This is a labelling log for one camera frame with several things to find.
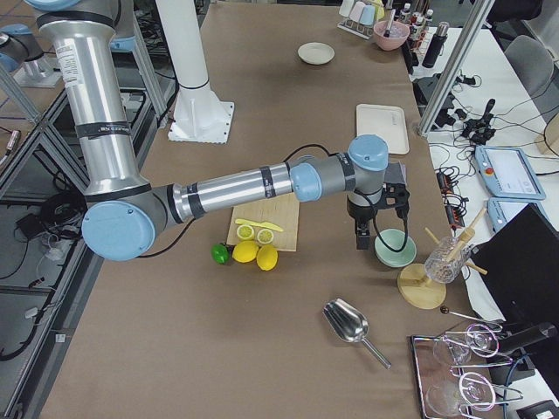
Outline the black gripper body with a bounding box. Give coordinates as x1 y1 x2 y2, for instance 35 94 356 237
348 194 378 230

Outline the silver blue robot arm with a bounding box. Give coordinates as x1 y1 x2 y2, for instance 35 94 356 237
32 1 388 261

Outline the white rectangular bunny tray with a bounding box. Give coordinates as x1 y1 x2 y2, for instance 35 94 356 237
355 104 410 155

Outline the mirror metal tray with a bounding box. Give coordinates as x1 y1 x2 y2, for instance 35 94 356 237
410 336 498 418

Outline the mint green ceramic bowl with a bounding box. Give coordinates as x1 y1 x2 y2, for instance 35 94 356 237
375 229 417 267

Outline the grey folded cloth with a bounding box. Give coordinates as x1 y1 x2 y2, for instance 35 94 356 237
384 161 407 185

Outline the wooden cutting board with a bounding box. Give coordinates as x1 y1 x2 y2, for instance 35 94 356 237
226 193 300 251

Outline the wooden cup stand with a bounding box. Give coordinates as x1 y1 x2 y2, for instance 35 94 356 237
397 208 487 309

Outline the clear textured glass cup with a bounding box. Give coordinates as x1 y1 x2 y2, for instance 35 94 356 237
424 237 472 284

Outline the yellow plastic knife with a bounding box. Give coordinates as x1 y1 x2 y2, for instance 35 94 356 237
234 218 284 232

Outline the metal scoop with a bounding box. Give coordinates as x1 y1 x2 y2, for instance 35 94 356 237
323 298 392 369

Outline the right lemon half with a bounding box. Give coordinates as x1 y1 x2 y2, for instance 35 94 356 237
256 228 275 245

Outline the lemon half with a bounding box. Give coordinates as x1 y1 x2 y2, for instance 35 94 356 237
256 228 275 245
236 223 256 241

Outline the whole yellow lemon right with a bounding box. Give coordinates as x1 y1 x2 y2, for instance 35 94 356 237
256 244 279 271

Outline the whole yellow lemon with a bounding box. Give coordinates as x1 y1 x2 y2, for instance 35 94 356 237
232 240 259 263
256 244 279 271

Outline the left lemon half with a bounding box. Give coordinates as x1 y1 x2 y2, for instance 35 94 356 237
236 223 256 241

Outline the whole yellow lemon left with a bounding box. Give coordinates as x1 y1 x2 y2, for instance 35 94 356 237
232 240 259 263

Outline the blue teach pendant lower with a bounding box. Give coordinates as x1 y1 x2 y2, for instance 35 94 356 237
487 197 545 233

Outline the blue teach pendant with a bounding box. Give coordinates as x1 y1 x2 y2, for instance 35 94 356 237
474 146 546 201
487 197 545 233

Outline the green lime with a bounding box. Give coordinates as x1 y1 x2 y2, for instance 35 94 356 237
210 244 230 264

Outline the blue teach pendant upper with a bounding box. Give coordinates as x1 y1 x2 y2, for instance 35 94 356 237
474 146 546 201

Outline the upper wine glass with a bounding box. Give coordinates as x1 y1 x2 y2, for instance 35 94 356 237
432 323 499 366

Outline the wine glass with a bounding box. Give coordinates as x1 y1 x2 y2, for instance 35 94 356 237
426 372 496 418
432 323 499 366

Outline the black monitor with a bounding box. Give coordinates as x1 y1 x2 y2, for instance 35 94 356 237
473 203 558 325

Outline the small white round plate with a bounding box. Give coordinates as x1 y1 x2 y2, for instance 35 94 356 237
297 42 335 65

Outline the black thermos bottle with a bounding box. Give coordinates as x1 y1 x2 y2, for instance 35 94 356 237
422 22 450 68

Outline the pink bowl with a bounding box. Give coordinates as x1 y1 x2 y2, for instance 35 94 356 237
373 21 410 52

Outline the lower wine glass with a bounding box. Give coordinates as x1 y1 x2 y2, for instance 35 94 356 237
426 372 496 418

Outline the pastel cups rack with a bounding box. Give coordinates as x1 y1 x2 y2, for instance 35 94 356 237
337 0 385 40

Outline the spice bottle rack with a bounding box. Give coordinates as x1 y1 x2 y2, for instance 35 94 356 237
398 1 434 54

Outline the grey office chair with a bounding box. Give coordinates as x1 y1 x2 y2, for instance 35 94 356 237
504 35 558 106

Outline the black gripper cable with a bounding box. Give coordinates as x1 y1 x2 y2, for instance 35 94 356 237
375 191 411 253

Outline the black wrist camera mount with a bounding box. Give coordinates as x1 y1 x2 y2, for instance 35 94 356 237
377 183 410 220

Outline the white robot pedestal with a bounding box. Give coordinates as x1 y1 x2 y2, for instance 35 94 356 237
156 0 234 144

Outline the aluminium frame post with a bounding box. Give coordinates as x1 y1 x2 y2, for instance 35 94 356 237
418 0 494 138

